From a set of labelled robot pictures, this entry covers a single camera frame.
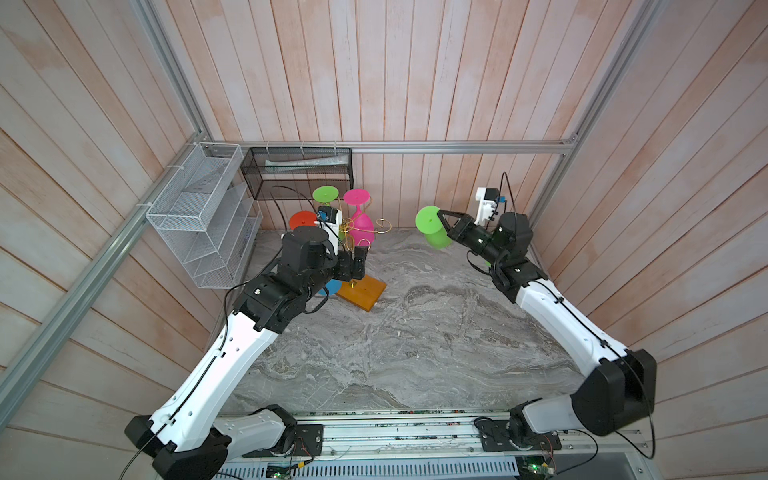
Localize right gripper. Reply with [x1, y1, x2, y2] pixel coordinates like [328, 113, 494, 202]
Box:
[439, 211, 505, 271]

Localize green wine glass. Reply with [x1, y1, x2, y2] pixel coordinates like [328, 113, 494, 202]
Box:
[312, 185, 339, 211]
[415, 206, 452, 249]

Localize blue wine glass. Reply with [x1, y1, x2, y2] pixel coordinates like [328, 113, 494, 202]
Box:
[321, 279, 343, 296]

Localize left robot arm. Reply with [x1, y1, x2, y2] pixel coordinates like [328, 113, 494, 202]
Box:
[125, 226, 369, 479]

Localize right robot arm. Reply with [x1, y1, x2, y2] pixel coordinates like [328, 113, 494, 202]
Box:
[437, 210, 657, 450]

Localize pink wine glass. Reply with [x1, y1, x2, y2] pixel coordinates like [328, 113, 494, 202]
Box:
[343, 188, 376, 248]

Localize red wine glass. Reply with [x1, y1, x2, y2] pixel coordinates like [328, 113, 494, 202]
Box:
[289, 210, 317, 230]

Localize black mesh basket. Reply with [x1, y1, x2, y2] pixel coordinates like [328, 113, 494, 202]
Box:
[240, 146, 356, 202]

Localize gold wire wine glass rack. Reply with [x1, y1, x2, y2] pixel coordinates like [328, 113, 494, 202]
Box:
[337, 217, 387, 312]

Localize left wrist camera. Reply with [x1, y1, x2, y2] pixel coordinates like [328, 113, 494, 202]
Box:
[316, 205, 343, 253]

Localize horizontal aluminium frame bar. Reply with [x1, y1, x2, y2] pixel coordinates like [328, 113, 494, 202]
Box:
[212, 140, 576, 155]

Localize white wire mesh shelf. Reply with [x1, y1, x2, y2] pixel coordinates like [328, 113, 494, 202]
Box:
[147, 142, 263, 290]

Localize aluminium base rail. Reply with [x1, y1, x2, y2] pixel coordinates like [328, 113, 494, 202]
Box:
[212, 410, 661, 479]

